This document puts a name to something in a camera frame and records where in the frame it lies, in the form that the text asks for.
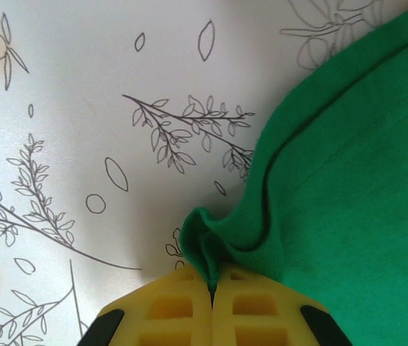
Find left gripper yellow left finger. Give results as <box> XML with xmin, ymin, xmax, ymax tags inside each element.
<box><xmin>77</xmin><ymin>264</ymin><xmax>213</xmax><ymax>346</ymax></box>

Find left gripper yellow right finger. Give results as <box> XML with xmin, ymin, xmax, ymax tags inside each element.
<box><xmin>211</xmin><ymin>265</ymin><xmax>352</xmax><ymax>346</ymax></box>

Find green t-shirt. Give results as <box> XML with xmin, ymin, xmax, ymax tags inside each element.
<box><xmin>180</xmin><ymin>0</ymin><xmax>408</xmax><ymax>346</ymax></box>

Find floral patterned table cover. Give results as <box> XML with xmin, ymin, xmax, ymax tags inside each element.
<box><xmin>0</xmin><ymin>0</ymin><xmax>408</xmax><ymax>346</ymax></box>

